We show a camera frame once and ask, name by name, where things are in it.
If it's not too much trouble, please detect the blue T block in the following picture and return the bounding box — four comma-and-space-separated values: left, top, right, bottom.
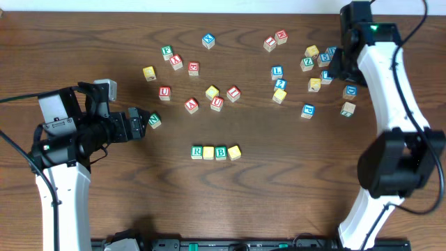
320, 70, 333, 85

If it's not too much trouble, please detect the green Z block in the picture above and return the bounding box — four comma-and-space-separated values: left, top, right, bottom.
300, 57, 314, 72

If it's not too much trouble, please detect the red E block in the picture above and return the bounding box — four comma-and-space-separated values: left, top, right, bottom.
188, 61, 199, 76

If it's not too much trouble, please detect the yellow O block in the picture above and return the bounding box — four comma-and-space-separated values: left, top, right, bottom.
227, 145, 242, 161
203, 146, 215, 160

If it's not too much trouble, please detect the green N block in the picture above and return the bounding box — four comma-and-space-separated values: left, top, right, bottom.
148, 113, 162, 129

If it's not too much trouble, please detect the blue D block right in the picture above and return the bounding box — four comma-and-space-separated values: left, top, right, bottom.
342, 85, 357, 100

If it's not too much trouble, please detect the green B block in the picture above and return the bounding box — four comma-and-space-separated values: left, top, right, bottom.
215, 146, 227, 160

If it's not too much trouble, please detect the red U block left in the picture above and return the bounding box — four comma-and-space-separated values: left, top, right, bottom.
158, 86, 171, 101

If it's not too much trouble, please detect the green F block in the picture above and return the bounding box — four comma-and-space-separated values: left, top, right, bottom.
161, 45, 174, 61

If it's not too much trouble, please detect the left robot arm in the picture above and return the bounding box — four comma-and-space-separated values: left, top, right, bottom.
30, 79, 150, 250

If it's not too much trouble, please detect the red X block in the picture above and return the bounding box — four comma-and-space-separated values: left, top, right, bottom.
169, 54, 183, 70

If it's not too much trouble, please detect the red I block top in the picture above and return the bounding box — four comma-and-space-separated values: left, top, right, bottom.
263, 36, 277, 52

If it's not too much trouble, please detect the blue P block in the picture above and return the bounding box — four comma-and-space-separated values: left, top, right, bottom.
301, 104, 315, 119

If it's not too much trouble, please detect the red I block left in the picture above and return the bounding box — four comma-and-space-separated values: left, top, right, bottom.
226, 86, 241, 102

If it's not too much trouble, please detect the yellow block under T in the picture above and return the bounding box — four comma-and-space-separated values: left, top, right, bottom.
308, 78, 321, 92

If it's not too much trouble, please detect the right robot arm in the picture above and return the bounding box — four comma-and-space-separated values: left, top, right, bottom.
328, 1, 445, 250

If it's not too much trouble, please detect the yellow block top right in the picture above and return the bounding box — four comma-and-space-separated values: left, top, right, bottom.
305, 45, 319, 59

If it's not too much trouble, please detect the blue 2 block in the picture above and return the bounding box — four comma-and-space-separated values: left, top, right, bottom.
274, 79, 287, 91

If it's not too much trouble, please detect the red U block centre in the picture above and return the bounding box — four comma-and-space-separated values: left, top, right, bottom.
210, 96, 224, 112

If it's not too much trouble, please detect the red i block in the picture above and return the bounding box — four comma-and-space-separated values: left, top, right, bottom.
263, 36, 277, 52
226, 86, 241, 102

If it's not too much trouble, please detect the red A block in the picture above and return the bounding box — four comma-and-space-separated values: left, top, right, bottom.
185, 98, 199, 114

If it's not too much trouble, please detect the yellow block centre left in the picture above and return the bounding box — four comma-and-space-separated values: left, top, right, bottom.
205, 85, 220, 100

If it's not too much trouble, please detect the yellow block far left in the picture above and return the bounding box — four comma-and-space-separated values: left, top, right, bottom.
142, 66, 157, 82

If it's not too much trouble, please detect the blue d block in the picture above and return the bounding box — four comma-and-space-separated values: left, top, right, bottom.
342, 85, 357, 100
325, 46, 337, 58

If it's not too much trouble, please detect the blue X block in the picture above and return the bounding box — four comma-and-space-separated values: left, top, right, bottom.
202, 33, 215, 50

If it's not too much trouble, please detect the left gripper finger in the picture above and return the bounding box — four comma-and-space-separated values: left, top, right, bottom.
128, 107, 150, 126
130, 118, 146, 140

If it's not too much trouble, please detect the blue D block top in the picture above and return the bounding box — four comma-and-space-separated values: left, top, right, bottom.
325, 46, 337, 58

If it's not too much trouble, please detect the red W block top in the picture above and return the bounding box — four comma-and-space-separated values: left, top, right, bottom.
275, 29, 289, 45

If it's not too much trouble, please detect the yellow S block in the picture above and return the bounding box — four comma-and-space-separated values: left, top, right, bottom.
272, 89, 287, 104

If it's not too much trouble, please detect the red u block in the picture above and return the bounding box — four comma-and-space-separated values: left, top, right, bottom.
158, 86, 171, 101
210, 96, 224, 112

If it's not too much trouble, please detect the blue L block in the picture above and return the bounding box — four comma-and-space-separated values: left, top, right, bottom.
271, 66, 284, 80

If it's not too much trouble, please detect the green R block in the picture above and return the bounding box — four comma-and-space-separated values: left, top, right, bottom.
190, 146, 203, 160

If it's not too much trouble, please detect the blue 5 block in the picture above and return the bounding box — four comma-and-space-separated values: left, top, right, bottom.
316, 53, 331, 68

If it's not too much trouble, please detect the green 7 block tipped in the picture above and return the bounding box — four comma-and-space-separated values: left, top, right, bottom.
340, 102, 356, 117

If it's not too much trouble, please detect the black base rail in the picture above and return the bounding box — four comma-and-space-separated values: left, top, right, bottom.
91, 229, 412, 251

